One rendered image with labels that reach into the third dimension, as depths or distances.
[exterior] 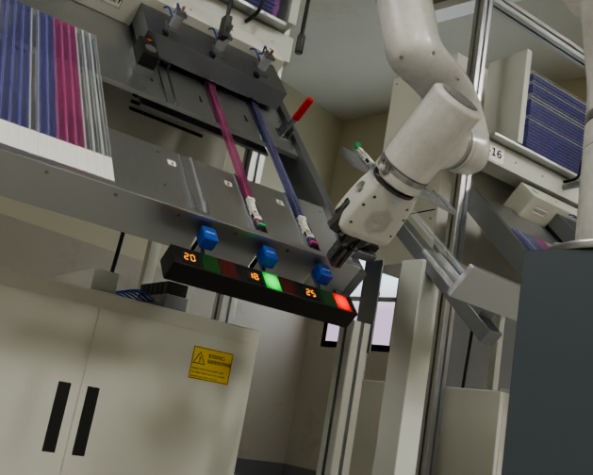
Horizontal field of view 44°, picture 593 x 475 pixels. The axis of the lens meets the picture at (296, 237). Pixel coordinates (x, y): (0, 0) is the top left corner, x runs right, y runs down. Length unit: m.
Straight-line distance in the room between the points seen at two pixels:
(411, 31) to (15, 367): 0.85
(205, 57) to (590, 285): 0.98
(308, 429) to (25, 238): 2.70
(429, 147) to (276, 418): 5.02
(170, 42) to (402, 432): 0.90
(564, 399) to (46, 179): 0.71
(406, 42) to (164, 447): 0.85
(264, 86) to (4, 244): 3.08
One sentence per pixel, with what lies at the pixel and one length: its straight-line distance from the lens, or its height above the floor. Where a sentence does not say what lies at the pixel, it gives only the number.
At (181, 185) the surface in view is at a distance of 1.22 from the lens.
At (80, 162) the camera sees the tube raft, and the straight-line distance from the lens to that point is 1.11.
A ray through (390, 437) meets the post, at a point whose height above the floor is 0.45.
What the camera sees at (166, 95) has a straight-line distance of 1.48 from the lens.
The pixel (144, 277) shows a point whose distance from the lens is 2.09.
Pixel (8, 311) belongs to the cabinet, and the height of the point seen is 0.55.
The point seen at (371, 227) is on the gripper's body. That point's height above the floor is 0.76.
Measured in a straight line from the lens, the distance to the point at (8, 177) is 1.07.
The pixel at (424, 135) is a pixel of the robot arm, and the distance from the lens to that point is 1.09.
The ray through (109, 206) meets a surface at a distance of 1.10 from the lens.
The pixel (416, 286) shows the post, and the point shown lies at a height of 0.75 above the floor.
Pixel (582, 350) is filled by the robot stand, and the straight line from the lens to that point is 0.89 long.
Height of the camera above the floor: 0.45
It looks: 14 degrees up
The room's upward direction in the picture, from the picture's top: 10 degrees clockwise
